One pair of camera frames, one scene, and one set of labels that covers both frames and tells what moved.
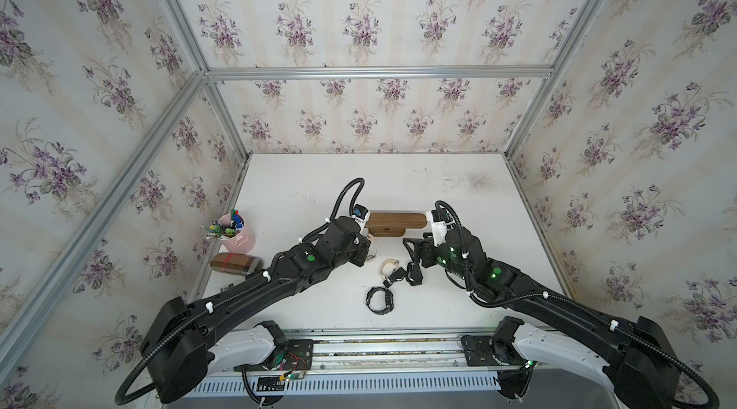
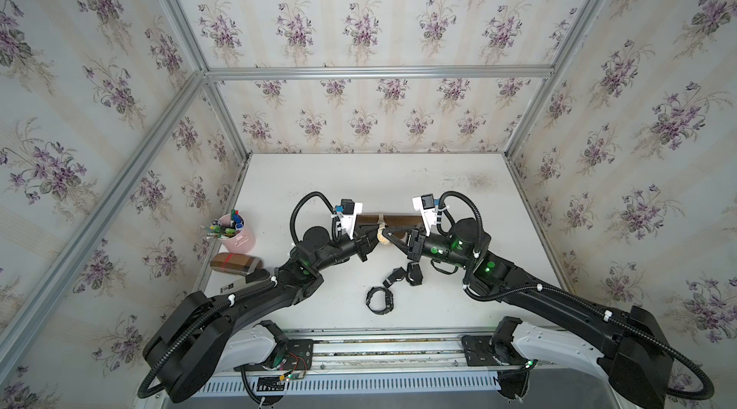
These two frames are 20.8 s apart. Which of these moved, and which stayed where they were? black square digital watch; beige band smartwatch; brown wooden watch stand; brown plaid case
Moved: beige band smartwatch
Stayed: brown wooden watch stand; brown plaid case; black square digital watch
